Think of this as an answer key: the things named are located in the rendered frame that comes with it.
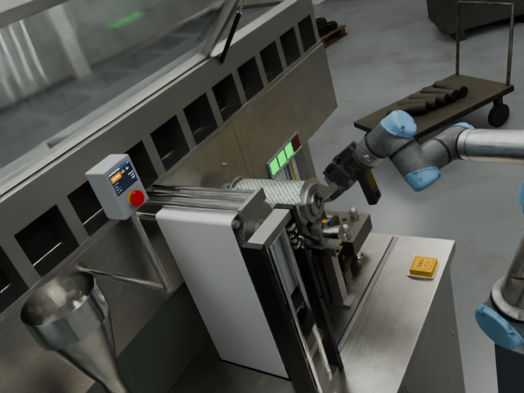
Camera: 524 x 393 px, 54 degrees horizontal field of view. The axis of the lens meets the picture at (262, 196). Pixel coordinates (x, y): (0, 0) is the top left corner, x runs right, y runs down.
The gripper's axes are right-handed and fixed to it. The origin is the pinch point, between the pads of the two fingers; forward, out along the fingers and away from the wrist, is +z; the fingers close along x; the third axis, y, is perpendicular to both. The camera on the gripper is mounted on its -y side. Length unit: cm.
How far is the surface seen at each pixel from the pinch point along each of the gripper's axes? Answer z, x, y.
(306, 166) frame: 63, -75, 7
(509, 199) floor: 69, -186, -106
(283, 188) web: 5.1, 4.1, 11.9
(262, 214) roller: -3.5, 24.5, 12.0
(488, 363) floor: 61, -55, -112
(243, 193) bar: -7.9, 27.3, 19.0
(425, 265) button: 5.7, -13.0, -37.9
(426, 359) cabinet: 19, 4, -57
